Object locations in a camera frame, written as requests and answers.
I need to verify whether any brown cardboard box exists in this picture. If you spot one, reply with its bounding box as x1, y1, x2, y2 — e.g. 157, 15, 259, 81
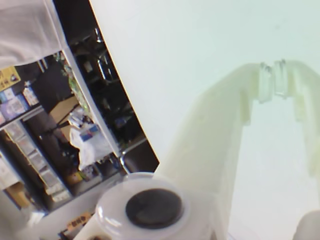
48, 96, 81, 131

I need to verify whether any orange text label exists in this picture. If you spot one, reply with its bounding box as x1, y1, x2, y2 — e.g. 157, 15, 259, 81
66, 212, 92, 231

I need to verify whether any white storage shelf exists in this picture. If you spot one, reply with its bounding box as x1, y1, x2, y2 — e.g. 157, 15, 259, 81
0, 49, 126, 216

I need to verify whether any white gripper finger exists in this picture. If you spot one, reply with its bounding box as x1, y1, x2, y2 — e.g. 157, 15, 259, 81
77, 62, 274, 240
273, 59, 320, 181

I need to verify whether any white plastic bag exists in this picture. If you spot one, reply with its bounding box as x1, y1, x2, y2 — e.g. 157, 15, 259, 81
68, 124, 101, 171

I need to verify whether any googly eye sticker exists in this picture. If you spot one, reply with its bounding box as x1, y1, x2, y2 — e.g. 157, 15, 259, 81
96, 172, 192, 238

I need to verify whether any yellow sign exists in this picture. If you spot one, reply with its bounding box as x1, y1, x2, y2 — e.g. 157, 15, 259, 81
0, 65, 21, 93

